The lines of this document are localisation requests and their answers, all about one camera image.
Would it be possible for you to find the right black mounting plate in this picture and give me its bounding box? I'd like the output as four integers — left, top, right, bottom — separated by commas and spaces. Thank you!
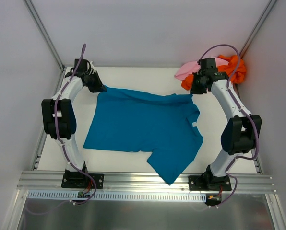
188, 174, 232, 191

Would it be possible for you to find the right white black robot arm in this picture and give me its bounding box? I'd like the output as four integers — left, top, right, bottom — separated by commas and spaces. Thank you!
188, 57, 262, 191

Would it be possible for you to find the teal blue t shirt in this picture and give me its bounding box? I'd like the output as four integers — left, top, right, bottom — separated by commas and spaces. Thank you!
83, 88, 203, 184

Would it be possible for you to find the black mounting plate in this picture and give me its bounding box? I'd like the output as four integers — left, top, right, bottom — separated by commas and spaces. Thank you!
188, 174, 232, 191
61, 171, 104, 189

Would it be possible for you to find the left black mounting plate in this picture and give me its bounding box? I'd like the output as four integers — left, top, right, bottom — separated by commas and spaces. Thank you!
61, 171, 104, 189

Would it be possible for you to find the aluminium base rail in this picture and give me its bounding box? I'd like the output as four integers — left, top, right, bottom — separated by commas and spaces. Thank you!
17, 171, 278, 194

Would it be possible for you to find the right aluminium corner post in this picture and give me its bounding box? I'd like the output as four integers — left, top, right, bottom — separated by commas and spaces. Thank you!
240, 0, 278, 58

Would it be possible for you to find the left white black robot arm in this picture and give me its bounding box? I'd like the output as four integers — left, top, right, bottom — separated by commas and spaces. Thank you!
41, 59, 107, 190

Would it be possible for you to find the orange t shirt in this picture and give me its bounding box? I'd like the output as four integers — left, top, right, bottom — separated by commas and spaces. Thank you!
181, 55, 247, 91

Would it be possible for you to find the aluminium corner post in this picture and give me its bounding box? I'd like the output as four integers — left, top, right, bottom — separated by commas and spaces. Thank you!
23, 0, 65, 70
240, 0, 278, 58

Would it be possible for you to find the left aluminium corner post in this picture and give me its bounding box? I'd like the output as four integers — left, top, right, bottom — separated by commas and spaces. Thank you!
23, 0, 65, 70

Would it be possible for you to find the white slotted cable duct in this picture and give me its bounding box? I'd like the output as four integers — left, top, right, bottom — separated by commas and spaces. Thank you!
27, 190, 206, 203

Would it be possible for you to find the pink t shirt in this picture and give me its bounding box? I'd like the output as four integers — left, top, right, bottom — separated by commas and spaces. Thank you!
174, 57, 228, 81

